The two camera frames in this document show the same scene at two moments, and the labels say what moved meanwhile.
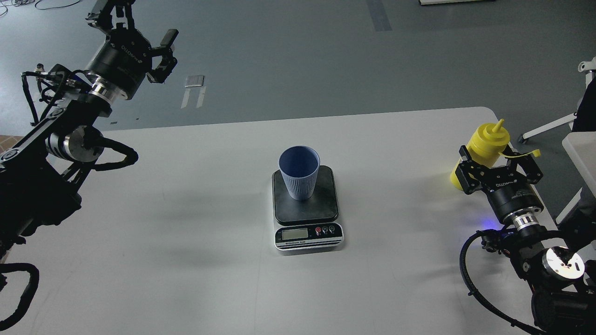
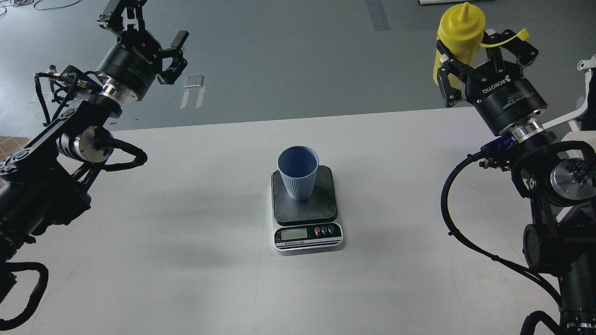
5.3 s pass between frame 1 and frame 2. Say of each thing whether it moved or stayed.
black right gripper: moved
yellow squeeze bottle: moved
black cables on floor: stayed
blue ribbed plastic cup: stayed
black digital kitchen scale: stayed
